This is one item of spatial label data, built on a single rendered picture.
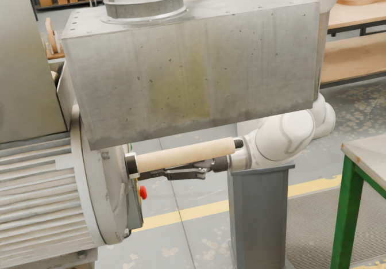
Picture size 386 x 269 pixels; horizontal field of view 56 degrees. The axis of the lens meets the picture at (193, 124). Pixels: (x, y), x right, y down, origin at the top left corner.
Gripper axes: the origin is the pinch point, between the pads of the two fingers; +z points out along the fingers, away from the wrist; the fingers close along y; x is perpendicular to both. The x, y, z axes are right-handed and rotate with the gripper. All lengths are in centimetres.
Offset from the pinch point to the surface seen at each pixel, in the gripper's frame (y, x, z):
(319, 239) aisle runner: 54, -107, -87
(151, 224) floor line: 97, -107, 4
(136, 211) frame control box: -3.6, -8.8, 5.3
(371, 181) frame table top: -1, -19, -66
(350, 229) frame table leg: 8, -48, -69
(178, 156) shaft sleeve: -23.9, 18.8, -5.4
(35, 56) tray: -30, 42, 12
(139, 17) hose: -35, 46, -2
